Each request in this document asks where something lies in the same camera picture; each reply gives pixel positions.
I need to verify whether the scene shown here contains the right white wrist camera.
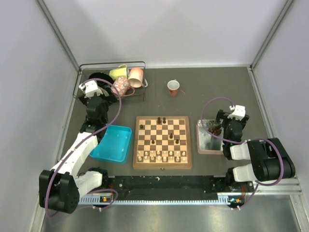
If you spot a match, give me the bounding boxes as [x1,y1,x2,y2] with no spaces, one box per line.
[227,105,246,120]

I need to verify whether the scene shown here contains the pink floral mug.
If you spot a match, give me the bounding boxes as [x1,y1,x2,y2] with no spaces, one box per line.
[111,76,135,97]

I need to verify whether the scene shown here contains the brown mug white inside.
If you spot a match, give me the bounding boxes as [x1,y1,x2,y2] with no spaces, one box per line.
[167,79,180,97]

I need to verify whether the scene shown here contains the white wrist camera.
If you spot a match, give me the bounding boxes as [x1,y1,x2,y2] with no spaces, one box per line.
[79,80,103,98]
[227,105,246,120]

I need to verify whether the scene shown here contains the wooden chess board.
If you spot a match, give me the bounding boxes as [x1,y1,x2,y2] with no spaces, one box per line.
[132,116,192,170]

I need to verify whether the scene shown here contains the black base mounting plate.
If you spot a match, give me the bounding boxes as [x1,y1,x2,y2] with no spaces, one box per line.
[107,175,229,201]

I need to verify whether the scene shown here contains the blue plastic tray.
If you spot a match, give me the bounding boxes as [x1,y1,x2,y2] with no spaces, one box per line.
[90,125,132,164]

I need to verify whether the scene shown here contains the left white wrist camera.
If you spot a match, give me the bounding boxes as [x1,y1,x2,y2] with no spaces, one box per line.
[79,80,103,98]

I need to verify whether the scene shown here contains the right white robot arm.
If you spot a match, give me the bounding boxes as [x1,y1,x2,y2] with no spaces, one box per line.
[216,110,296,191]

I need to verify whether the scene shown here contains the white slotted cable duct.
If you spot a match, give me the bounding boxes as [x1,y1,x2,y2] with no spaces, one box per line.
[78,194,244,206]

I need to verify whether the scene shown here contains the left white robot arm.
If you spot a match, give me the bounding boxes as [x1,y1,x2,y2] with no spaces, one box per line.
[39,93,117,214]

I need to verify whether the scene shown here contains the pink white mug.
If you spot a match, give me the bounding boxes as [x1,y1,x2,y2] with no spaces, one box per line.
[128,67,143,88]

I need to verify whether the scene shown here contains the pink metal tin tray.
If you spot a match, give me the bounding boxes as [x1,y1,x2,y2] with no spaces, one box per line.
[197,119,223,155]

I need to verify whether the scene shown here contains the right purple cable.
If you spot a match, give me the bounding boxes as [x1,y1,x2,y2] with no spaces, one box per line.
[200,97,283,210]

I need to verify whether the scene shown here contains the black ridged bowl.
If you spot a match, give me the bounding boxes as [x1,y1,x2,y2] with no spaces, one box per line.
[88,72,114,88]

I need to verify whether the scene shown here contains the yellow mug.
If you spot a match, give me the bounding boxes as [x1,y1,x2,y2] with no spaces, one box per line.
[109,64,129,80]

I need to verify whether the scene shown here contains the dark pieces pile in tin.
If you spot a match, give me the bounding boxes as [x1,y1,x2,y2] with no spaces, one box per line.
[208,124,222,136]

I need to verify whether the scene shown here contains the black wire dish rack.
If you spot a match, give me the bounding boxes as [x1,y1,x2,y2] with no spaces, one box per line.
[73,61,146,101]

